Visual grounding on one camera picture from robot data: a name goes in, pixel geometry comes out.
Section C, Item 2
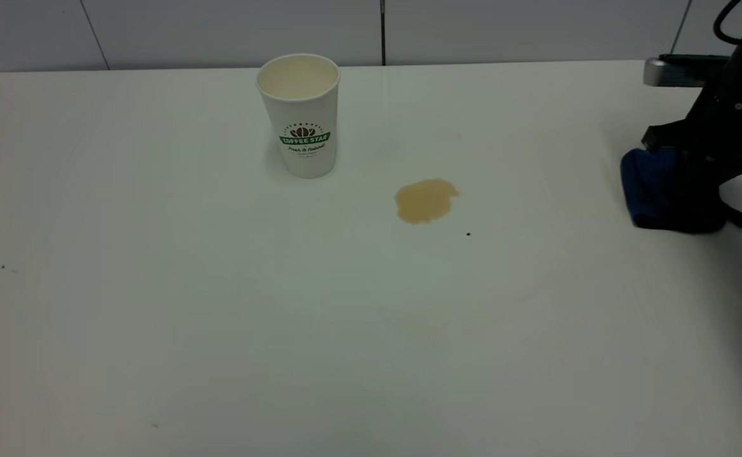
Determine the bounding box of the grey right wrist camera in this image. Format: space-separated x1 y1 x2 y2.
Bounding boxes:
643 54 731 88

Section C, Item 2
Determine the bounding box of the light brown coffee spill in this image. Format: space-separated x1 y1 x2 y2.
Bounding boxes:
395 178 460 225

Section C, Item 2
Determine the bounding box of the blue microfiber cloth black trim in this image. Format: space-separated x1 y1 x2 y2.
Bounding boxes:
620 147 742 234

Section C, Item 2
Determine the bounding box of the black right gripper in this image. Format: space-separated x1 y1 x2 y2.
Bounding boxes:
642 89 742 226

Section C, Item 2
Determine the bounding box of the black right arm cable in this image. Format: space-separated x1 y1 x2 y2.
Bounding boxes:
713 0 742 46

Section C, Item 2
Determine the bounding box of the white paper coffee cup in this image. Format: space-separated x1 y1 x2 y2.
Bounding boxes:
256 53 341 179

